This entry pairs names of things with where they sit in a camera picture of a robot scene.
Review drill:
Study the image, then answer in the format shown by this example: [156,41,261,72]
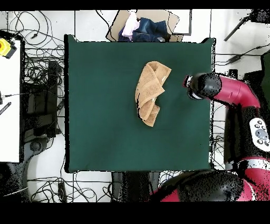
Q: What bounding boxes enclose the orange terry towel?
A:
[134,61,172,128]

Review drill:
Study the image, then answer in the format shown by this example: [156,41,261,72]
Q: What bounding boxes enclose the blue denim jeans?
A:
[118,17,171,42]

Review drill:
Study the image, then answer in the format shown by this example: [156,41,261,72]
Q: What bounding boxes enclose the brown cardboard box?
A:
[105,9,184,42]

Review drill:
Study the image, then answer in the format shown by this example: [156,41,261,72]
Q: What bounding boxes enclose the pink garment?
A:
[121,11,141,41]

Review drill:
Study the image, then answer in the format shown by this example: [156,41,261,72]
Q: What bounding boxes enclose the black tripod leg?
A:
[223,8,270,42]

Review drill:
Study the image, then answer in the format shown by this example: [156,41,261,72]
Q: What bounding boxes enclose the dark green table cloth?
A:
[63,34,217,174]

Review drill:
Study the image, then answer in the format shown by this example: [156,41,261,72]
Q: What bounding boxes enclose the black equipment stand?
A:
[21,60,65,139]

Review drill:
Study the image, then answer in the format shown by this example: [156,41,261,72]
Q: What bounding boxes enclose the grey round stand base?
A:
[22,135,51,202]

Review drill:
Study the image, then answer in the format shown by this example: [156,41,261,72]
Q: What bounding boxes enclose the black power strip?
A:
[57,182,68,203]

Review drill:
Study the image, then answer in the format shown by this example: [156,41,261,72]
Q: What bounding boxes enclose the white desk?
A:
[0,40,21,163]

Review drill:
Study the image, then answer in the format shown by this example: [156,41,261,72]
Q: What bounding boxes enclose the yellow emergency stop button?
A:
[0,38,18,60]

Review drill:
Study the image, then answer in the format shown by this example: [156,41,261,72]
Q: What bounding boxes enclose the black cable with plug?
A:
[215,43,270,65]

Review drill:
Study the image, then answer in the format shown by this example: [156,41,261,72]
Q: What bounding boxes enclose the black cable tangle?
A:
[27,171,98,203]
[159,170,184,182]
[7,10,65,85]

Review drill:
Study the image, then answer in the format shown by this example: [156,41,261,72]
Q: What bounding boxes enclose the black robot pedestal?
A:
[110,171,161,203]

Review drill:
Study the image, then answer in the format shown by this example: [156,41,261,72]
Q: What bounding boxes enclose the black ribbed strap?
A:
[0,101,12,116]

